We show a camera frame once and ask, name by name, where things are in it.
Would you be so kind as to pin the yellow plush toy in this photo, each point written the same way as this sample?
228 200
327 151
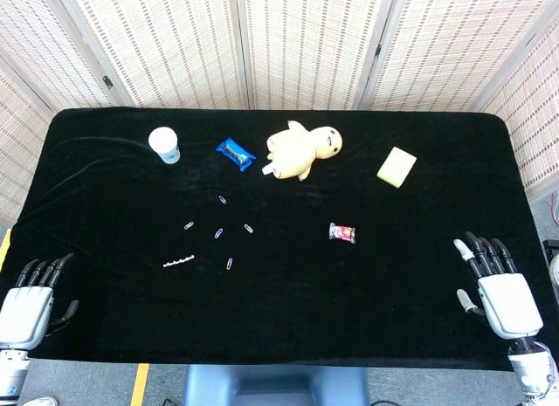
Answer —
297 153

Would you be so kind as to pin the white paper cup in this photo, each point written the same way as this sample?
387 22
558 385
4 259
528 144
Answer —
165 146

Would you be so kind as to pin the yellow floor tape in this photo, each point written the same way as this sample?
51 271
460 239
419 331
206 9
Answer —
140 386
4 249

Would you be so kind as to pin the white sneaker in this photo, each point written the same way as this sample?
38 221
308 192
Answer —
40 401

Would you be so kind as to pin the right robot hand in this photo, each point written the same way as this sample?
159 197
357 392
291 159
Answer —
508 303

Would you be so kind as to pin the black box device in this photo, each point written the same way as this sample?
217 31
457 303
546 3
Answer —
551 251

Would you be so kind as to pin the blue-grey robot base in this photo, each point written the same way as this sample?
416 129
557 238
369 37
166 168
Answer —
275 386

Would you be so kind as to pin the woven folding screen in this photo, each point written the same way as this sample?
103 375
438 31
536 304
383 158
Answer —
174 39

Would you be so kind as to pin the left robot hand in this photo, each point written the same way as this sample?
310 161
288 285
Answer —
26 312

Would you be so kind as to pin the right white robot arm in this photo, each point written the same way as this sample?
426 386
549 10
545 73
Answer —
530 366

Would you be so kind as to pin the blue snack packet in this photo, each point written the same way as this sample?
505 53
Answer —
235 155

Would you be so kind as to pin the yellow sponge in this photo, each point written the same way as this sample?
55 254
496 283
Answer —
396 167

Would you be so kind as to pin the metal screen hinge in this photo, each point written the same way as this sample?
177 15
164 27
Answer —
379 48
107 81

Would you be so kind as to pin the black table cloth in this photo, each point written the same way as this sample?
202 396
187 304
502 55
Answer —
305 301

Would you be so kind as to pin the red candy packet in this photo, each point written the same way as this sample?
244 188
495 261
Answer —
342 232

